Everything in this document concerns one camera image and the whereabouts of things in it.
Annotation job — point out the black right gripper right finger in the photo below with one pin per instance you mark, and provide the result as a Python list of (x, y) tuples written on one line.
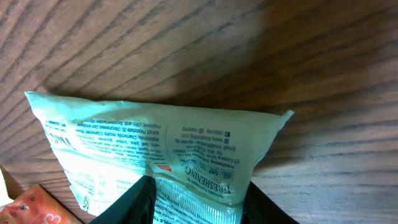
[(258, 208)]

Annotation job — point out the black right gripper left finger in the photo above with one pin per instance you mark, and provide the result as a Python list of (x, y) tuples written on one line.
[(135, 206)]

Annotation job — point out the teal orange snack pack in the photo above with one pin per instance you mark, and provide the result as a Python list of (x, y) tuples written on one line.
[(195, 163)]

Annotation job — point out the small orange snack packet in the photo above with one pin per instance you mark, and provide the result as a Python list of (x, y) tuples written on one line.
[(36, 206)]

